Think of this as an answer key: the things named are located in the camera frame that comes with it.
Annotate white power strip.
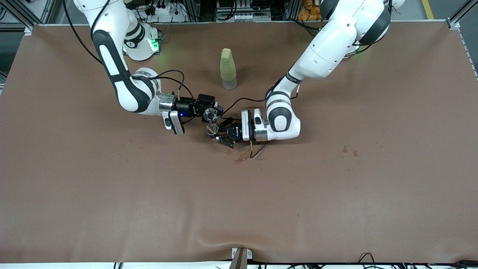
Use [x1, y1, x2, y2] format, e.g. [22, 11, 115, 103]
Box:
[144, 2, 176, 16]

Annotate metal mount bracket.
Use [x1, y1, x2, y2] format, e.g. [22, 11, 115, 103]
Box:
[230, 247, 253, 269]

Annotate green bottle with clear base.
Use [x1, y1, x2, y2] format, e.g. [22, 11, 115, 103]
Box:
[220, 48, 238, 90]

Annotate orange packets pile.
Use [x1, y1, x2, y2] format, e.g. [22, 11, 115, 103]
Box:
[298, 0, 322, 21]

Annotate large brown liquid puddle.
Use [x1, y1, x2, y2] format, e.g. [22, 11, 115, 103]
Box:
[234, 145, 261, 165]

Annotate brown table mat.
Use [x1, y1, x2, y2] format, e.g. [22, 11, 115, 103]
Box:
[0, 21, 478, 264]

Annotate aluminium frame post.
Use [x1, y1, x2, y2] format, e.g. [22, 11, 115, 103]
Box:
[447, 0, 478, 30]
[3, 0, 34, 30]

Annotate black electronics box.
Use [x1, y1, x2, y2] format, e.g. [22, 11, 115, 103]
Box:
[217, 0, 271, 17]

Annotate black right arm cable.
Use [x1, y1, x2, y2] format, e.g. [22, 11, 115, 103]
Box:
[63, 0, 195, 124]

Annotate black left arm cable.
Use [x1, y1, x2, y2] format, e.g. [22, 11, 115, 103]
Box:
[220, 77, 299, 159]

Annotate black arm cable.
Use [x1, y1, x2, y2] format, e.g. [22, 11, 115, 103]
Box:
[220, 77, 299, 159]
[63, 0, 195, 124]

